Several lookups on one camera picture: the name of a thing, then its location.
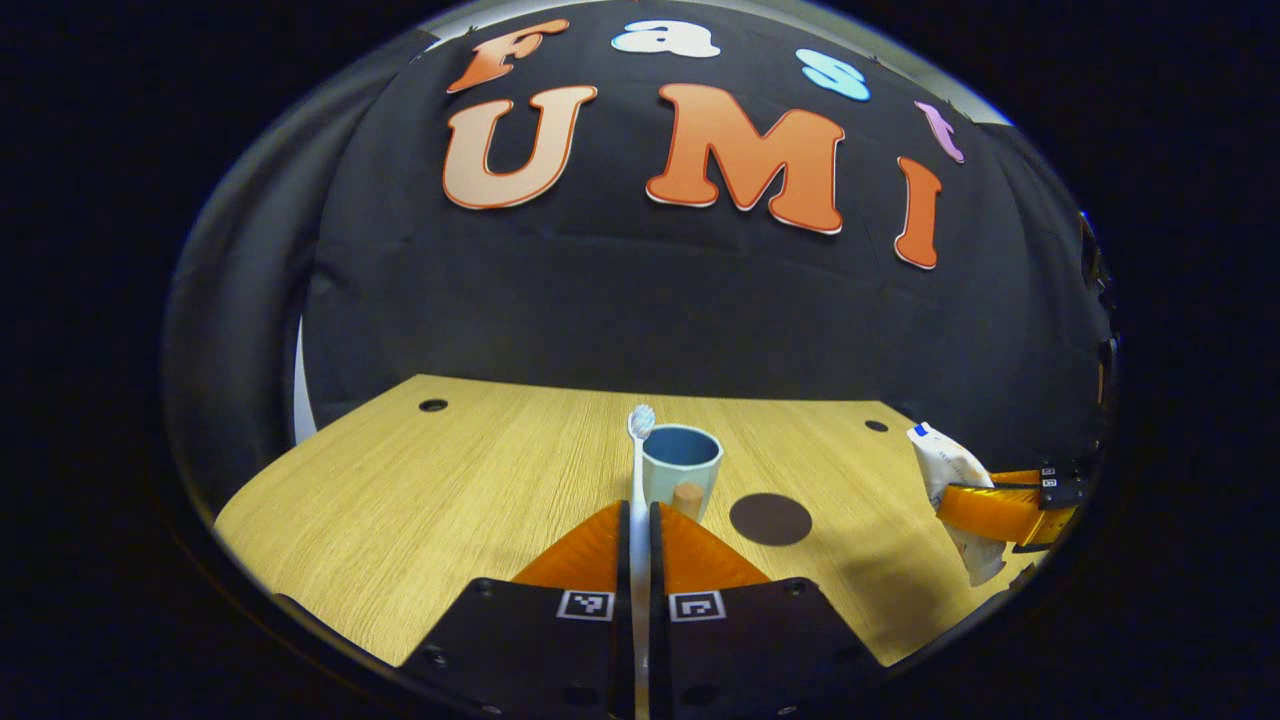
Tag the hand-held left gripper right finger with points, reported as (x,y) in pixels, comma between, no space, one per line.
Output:
(750,650)

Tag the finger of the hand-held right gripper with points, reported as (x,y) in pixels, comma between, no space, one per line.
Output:
(1060,473)
(1000,515)

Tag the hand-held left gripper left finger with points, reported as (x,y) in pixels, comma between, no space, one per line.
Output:
(540,650)

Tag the white toothpaste tube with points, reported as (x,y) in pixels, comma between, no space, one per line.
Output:
(945,465)

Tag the dark brown round coaster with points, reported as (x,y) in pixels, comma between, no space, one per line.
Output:
(770,520)

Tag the white toothbrush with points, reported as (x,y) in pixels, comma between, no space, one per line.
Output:
(638,470)

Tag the black backdrop cloth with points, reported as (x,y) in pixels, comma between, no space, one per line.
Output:
(620,300)

